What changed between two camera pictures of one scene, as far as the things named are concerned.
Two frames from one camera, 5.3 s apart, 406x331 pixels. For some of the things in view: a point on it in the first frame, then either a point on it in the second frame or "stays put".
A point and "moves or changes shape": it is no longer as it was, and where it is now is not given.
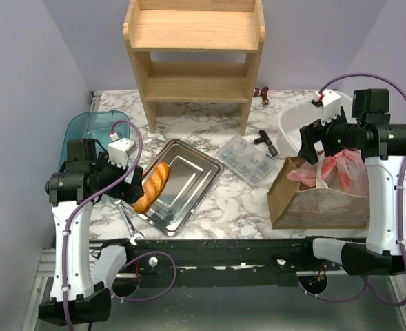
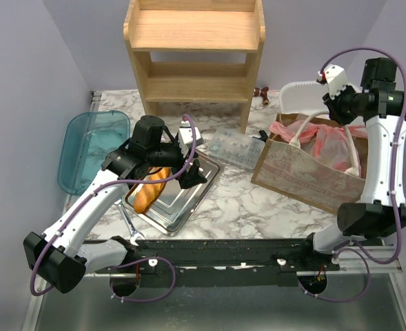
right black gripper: (315, 131) -> (333, 106)
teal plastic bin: (94, 125) stays put
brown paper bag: (291, 206) -> (286, 168)
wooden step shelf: (170, 26) stays put
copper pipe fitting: (262, 92) stays put
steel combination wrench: (129, 223) stays put
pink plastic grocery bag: (344, 169) moves or changes shape
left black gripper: (127, 191) -> (194, 176)
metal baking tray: (192, 173) stays put
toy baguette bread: (153, 187) stays put
